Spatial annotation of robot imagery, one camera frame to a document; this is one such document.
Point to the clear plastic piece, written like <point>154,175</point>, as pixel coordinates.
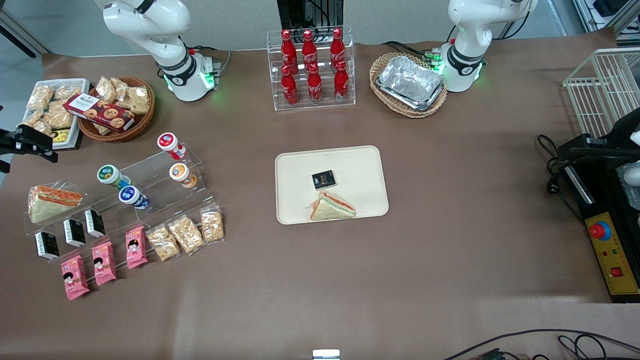
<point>631,187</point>

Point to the black clamp device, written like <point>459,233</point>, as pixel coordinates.
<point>620,135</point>

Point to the puffed rice snack pack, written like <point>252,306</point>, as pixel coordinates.
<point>121,86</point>
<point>57,117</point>
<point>32,118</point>
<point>138,100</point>
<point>42,128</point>
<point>186,235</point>
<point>102,129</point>
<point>163,243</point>
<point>40,97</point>
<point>212,226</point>
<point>106,89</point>
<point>67,92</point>

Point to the black yellow control box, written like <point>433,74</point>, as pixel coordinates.
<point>612,260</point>

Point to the beige plastic tray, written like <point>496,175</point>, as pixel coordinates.
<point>360,175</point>

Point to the stacked foil trays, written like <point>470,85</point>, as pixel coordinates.
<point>410,82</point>

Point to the red cookie box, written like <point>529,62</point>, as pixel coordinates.
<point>100,112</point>

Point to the blue gum bottle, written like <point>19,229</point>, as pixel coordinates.
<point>132,196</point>

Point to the orange gum bottle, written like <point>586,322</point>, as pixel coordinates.
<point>181,174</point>

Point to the pink cartoon snack packet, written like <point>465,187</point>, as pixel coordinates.
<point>74,277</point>
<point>104,264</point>
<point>136,247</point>

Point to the clear acrylic step riser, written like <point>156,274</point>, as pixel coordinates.
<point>160,192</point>
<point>75,207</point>

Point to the light wicker basket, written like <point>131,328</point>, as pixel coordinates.
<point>382,67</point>

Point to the brown wicker basket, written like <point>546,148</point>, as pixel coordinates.
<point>140,122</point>

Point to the metal shelf rack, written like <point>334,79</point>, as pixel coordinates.
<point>600,15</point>

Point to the black white small box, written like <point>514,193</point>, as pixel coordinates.
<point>47,245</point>
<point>95,223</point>
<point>75,233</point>

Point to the red gum bottle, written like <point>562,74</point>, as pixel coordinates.
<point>170,143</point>

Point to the green gum bottle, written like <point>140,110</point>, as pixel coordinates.
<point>112,176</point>

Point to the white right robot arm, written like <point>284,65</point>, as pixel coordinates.
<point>165,30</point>

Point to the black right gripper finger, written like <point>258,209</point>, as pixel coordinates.
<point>46,155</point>
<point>35,137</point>

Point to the yellow black packet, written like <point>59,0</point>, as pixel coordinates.
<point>61,136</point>

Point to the clear acrylic bottle rack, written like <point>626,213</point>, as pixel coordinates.
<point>325,97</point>

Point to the white rectangular dish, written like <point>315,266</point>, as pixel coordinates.
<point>77,84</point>

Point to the wrapped triangle sandwich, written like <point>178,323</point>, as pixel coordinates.
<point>50,202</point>
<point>330,207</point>

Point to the black square packet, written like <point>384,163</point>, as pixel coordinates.
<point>323,180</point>

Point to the black metal frame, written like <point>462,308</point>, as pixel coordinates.
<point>300,12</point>

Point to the red cola bottle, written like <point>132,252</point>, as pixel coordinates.
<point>337,46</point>
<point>309,47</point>
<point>288,47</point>
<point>341,85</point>
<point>314,87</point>
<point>289,90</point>

